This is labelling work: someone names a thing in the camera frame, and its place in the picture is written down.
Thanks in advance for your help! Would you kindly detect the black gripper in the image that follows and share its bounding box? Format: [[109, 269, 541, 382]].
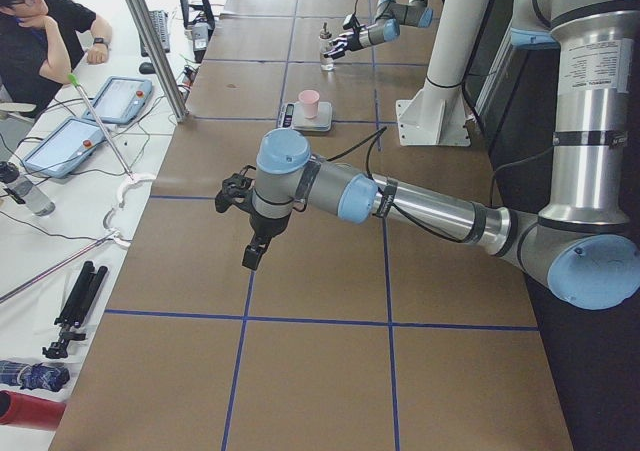
[[242, 210, 291, 270], [324, 29, 365, 62]]

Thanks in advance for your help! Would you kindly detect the pink plastic cup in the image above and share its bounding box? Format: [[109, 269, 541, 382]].
[[298, 89, 320, 119]]

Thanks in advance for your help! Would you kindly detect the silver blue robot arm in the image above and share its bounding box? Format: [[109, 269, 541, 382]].
[[320, 0, 434, 60], [216, 0, 639, 310]]

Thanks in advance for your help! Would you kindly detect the silver digital kitchen scale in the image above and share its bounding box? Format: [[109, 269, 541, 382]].
[[277, 100, 334, 134]]

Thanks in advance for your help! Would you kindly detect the black device on desk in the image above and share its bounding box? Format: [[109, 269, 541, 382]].
[[179, 0, 215, 64]]

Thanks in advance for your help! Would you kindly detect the metal rod white hook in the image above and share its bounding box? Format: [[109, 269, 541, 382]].
[[1, 206, 132, 304]]

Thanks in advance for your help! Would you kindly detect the black folded tripod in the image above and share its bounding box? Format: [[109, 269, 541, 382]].
[[42, 261, 108, 359]]

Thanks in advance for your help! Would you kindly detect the black keyboard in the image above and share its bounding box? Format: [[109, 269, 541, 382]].
[[148, 10, 171, 53]]

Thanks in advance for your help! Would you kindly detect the black computer mouse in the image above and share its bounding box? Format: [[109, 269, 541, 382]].
[[138, 62, 155, 75]]

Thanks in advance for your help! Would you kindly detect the blue teach pendant far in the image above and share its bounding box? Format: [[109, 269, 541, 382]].
[[92, 76, 153, 125]]

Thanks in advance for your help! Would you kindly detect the blue teach pendant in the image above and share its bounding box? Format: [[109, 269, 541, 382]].
[[23, 118, 104, 178], [92, 76, 153, 125]]

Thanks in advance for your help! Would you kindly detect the blue teach pendant near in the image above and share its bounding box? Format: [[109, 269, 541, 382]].
[[23, 118, 104, 178]]

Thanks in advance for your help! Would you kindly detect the clear water bottle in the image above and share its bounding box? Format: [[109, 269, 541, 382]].
[[1, 161, 55, 216]]

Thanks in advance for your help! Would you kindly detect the blue folded umbrella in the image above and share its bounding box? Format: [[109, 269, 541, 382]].
[[1, 360, 70, 392]]

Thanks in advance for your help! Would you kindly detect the metal rod green tip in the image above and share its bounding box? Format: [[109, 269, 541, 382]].
[[68, 73, 156, 208]]

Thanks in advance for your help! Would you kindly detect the red cylinder bottle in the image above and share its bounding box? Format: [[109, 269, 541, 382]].
[[1, 391, 66, 431]]

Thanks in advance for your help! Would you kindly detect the person in black shirt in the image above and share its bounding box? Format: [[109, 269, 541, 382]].
[[1, 0, 112, 118]]

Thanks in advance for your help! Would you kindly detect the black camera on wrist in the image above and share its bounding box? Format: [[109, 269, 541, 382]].
[[215, 165, 256, 214], [342, 13, 361, 30]]

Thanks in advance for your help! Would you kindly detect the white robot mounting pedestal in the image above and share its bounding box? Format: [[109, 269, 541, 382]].
[[396, 0, 490, 147]]

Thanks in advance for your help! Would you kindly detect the aluminium frame post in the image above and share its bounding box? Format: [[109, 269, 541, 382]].
[[125, 0, 188, 123]]

